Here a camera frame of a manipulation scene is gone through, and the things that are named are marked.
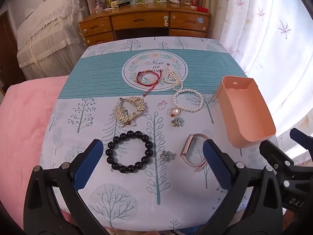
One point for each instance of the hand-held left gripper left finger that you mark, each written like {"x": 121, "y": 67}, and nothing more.
{"x": 88, "y": 162}

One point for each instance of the pen holder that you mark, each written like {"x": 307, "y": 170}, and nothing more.
{"x": 108, "y": 3}

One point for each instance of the dark flower brooch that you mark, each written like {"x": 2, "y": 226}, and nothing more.
{"x": 176, "y": 122}

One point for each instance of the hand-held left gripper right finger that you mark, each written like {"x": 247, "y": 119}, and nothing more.
{"x": 216, "y": 162}

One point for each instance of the rose gold watch band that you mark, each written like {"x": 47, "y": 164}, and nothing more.
{"x": 187, "y": 146}

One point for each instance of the white floral curtain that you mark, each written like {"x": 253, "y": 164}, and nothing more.
{"x": 269, "y": 34}

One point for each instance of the gold rimmed pearl brooch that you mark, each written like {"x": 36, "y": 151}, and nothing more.
{"x": 175, "y": 111}

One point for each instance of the red box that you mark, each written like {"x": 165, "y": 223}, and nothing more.
{"x": 202, "y": 9}

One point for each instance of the pink blanket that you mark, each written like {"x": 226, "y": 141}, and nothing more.
{"x": 27, "y": 117}

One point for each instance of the tree print tablecloth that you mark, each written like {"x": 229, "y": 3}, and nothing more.
{"x": 102, "y": 78}

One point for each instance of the wooden desk with drawers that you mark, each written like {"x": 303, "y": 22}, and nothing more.
{"x": 137, "y": 19}

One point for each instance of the peach plastic storage box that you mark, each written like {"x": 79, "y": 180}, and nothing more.
{"x": 244, "y": 112}

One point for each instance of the white lace cover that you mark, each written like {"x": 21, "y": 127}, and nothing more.
{"x": 46, "y": 34}

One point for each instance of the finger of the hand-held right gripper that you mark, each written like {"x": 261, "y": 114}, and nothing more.
{"x": 275, "y": 155}
{"x": 302, "y": 138}

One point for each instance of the small perfume bottle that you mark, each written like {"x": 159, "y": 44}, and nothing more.
{"x": 98, "y": 8}

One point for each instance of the black tube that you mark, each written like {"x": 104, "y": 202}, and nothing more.
{"x": 124, "y": 4}

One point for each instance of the white tube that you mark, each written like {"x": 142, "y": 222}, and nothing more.
{"x": 175, "y": 1}

